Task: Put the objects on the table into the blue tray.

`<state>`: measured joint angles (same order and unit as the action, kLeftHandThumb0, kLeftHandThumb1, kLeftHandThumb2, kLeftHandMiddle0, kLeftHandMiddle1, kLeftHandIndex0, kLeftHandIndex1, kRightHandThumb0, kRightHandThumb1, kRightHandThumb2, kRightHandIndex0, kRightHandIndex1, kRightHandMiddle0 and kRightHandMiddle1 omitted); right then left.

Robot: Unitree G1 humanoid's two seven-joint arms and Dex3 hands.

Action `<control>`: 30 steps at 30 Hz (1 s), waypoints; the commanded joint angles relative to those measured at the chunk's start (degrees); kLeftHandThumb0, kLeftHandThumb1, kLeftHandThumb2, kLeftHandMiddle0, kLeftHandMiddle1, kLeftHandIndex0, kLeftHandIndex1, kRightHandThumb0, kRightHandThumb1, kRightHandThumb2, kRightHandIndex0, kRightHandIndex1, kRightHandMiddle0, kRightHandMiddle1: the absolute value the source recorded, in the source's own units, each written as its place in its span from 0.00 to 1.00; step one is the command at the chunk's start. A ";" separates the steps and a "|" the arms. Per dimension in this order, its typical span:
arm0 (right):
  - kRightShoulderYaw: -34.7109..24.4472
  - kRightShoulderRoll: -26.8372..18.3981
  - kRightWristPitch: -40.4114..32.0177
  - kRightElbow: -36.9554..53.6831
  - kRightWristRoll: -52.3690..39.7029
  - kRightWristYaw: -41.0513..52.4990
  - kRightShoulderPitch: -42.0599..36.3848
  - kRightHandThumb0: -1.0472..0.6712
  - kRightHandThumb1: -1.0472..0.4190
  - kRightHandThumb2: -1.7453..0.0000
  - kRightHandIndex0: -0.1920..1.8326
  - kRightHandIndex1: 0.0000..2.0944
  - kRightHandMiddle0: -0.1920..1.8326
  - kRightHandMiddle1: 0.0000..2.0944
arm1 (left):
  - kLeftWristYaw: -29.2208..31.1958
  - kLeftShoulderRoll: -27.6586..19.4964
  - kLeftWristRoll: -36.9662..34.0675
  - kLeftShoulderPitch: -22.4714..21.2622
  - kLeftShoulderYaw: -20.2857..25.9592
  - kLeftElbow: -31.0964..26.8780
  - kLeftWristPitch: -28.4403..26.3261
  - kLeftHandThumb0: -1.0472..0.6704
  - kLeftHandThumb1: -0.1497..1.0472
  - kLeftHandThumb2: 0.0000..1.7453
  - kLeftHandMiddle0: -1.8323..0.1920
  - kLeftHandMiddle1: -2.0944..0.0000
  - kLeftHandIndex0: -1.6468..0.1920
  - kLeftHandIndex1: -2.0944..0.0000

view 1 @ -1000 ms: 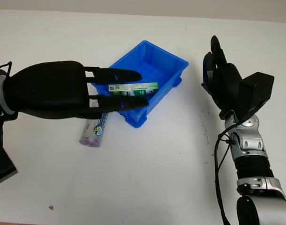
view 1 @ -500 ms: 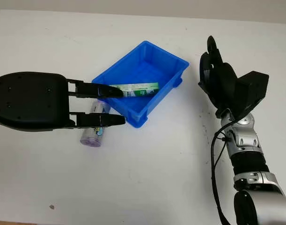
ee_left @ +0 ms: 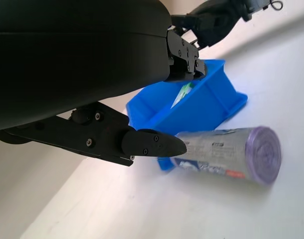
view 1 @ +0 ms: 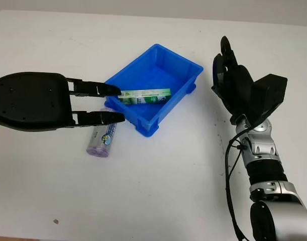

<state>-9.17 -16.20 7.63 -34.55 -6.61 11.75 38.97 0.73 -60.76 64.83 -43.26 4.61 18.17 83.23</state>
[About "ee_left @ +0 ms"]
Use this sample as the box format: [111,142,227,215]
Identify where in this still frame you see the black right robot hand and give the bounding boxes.
[171,0,244,49]

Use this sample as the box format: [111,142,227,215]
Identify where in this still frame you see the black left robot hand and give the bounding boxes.
[0,0,207,167]

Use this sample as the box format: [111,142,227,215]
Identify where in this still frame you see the purple trash bag roll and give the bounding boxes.
[174,126,282,185]

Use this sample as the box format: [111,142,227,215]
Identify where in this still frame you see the blue plastic tray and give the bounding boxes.
[126,59,248,172]

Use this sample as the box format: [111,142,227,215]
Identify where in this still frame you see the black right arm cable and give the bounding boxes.
[267,0,284,11]

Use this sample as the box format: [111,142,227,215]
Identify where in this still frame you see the green rectangular carton box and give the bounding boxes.
[171,82,196,110]

